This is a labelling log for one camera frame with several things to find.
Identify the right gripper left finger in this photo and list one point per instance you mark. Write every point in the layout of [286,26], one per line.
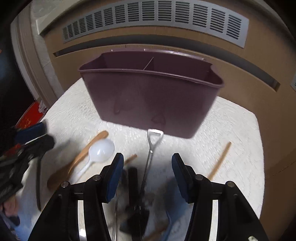
[100,189]

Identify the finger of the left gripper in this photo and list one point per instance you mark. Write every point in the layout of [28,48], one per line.
[33,132]
[38,147]

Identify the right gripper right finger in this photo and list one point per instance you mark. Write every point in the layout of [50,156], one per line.
[195,189]

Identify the wooden chopstick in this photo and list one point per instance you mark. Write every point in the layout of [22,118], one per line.
[131,158]
[220,161]

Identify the blue plastic spoon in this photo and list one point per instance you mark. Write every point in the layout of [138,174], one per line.
[175,207]

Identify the white plastic spoon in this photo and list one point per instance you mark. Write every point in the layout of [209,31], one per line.
[99,152]

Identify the wooden spoon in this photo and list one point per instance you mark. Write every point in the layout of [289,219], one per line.
[64,173]

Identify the metal shovel-handle spoon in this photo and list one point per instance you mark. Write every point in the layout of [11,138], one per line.
[138,214]

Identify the black-handled translucent spoon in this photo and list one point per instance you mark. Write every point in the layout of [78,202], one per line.
[38,178]

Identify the person's left hand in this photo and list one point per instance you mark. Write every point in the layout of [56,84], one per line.
[10,207]

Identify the red box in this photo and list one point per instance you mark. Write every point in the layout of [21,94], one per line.
[32,115]

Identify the white lace table mat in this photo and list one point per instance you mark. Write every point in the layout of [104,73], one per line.
[73,121]

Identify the purple plastic utensil caddy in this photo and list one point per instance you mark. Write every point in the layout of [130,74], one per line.
[144,88]

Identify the grey ventilation grille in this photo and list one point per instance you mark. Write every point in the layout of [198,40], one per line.
[199,16]

